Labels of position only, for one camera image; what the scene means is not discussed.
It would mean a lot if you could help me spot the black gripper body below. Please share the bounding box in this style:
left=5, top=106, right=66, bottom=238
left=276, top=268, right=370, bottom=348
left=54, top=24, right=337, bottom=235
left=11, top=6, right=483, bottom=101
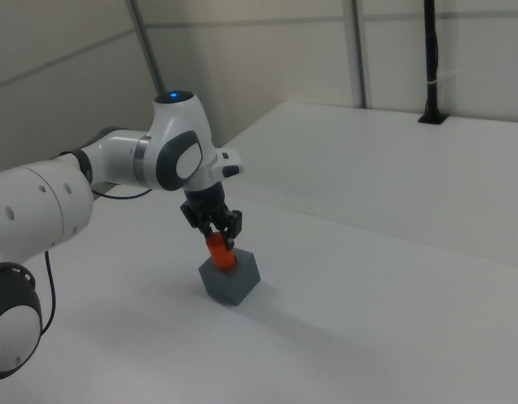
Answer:
left=180, top=183, right=231, bottom=231

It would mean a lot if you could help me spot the orange cylinder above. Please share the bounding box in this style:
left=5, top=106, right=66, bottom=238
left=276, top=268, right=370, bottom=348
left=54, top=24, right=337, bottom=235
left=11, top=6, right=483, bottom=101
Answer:
left=205, top=231, right=238, bottom=270

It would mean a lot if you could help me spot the grey block with round hole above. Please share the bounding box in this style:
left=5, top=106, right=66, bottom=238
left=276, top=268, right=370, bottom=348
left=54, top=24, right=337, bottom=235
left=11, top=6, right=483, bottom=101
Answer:
left=198, top=247, right=261, bottom=306

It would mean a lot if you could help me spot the black pole with table clamp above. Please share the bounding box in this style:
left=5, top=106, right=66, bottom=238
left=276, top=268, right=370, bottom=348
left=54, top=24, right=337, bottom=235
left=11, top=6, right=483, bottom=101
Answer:
left=417, top=0, right=447, bottom=125

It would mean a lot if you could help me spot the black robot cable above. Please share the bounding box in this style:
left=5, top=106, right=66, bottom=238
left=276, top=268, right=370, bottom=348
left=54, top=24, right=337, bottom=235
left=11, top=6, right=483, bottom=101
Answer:
left=39, top=187, right=154, bottom=338

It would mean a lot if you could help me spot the grey partition post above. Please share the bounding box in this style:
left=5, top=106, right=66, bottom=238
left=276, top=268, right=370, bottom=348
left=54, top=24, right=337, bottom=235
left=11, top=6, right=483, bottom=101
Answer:
left=350, top=0, right=368, bottom=109
left=126, top=0, right=168, bottom=94

